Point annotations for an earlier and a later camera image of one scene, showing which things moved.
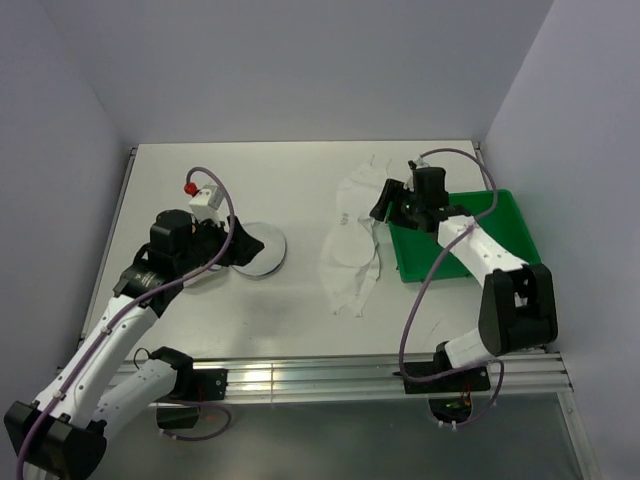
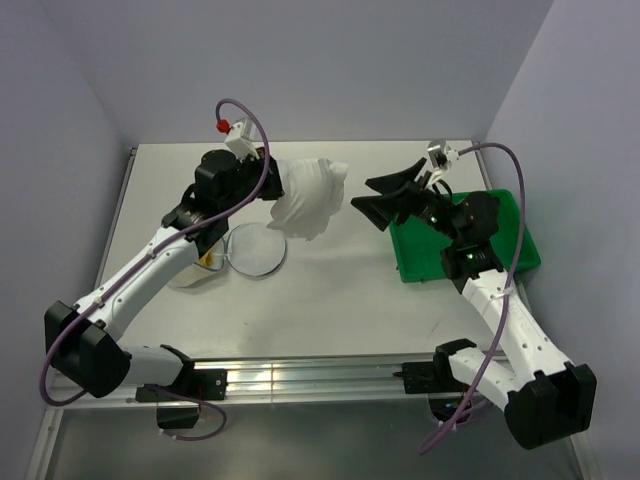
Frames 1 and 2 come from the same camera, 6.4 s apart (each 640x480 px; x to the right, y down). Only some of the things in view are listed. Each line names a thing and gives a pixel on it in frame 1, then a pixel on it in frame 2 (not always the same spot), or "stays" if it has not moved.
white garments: (349, 266) -> (312, 190)
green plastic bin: (502, 228) stays
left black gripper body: (201, 250) -> (251, 171)
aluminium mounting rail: (286, 379) stays
